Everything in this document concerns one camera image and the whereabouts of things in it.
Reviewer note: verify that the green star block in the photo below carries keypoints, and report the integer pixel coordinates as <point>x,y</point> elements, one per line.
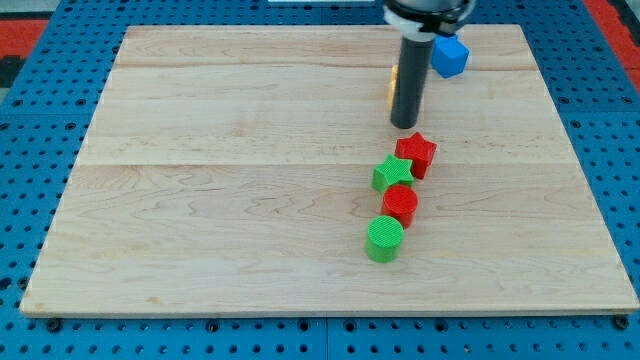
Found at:
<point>392,171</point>

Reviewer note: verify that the red cylinder block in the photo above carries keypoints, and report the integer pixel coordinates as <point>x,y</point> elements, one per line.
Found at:
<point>401,203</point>

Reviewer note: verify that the green cylinder block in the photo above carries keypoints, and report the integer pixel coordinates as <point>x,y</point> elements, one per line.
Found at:
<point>384,238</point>

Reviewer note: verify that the wooden board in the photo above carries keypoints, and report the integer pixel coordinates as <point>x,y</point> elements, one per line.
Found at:
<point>227,172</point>

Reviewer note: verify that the red star block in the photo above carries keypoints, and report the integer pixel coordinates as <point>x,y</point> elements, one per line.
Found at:
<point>417,149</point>

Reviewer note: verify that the yellow block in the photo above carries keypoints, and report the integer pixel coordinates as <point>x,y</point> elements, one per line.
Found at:
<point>392,86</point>

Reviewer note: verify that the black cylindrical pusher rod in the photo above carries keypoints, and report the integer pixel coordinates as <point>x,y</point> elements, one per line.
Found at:
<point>413,64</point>

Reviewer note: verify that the blue cube block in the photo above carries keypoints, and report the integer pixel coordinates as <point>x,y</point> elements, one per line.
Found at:
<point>449,57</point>

